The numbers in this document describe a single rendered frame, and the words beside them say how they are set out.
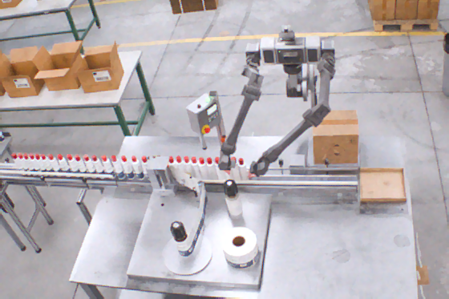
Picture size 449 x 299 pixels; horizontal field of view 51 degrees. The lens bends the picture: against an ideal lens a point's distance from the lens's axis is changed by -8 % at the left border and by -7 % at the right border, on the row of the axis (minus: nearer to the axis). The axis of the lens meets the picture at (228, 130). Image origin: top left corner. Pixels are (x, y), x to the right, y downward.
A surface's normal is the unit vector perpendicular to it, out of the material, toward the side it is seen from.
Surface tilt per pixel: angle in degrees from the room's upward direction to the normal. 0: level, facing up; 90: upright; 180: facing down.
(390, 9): 90
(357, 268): 0
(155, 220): 0
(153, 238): 0
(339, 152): 90
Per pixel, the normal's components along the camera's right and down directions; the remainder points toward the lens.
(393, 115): -0.15, -0.73
